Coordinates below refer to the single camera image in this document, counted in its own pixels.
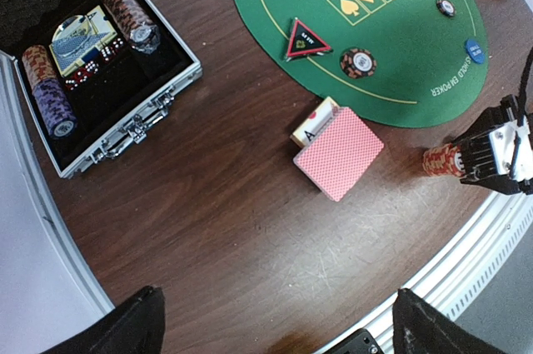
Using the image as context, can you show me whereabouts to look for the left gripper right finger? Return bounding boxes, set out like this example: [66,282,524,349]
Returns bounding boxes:
[392,288,503,354]

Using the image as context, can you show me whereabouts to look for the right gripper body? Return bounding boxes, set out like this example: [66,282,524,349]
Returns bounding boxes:
[452,95,532,195]

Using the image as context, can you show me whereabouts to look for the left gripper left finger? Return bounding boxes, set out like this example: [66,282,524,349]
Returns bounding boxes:
[47,286,166,353]

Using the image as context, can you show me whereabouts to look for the orange chip stack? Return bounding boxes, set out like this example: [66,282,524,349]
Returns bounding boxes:
[422,143,466,178]

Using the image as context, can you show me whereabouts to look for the blue small blind button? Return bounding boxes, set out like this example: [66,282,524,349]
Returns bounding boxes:
[464,37,486,65]

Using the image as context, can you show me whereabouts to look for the red-backed card deck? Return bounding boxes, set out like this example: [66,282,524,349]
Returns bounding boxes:
[293,107,384,202]

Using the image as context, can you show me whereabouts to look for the round green poker mat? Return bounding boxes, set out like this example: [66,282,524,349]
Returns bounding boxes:
[234,0,488,127]

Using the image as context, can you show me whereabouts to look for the tan card box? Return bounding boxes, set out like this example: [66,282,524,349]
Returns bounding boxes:
[291,97,340,147]

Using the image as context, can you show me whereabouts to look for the purple chip row in case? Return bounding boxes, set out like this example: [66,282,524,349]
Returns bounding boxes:
[32,78,77,139]

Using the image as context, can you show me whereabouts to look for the triangular all-in marker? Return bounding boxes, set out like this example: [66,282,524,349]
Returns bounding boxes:
[285,17,333,62]

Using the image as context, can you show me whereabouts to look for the red dice in case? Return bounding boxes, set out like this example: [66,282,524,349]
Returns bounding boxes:
[64,37,126,91]

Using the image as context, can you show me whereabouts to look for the aluminium poker case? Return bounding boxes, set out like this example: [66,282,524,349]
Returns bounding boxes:
[1,0,202,178]

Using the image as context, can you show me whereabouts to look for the tan chip row in case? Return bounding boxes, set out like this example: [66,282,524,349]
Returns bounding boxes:
[22,45,57,88]

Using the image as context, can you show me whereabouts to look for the blue card deck in case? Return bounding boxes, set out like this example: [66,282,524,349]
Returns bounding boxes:
[49,5,118,77]

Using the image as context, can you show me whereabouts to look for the brown chip row in case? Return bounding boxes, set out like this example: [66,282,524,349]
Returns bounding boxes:
[102,0,160,55]

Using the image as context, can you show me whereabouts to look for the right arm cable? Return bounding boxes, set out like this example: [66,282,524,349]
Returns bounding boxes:
[516,47,533,105]

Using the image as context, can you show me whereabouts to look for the aluminium front rail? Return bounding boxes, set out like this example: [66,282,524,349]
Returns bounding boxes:
[366,191,533,347]

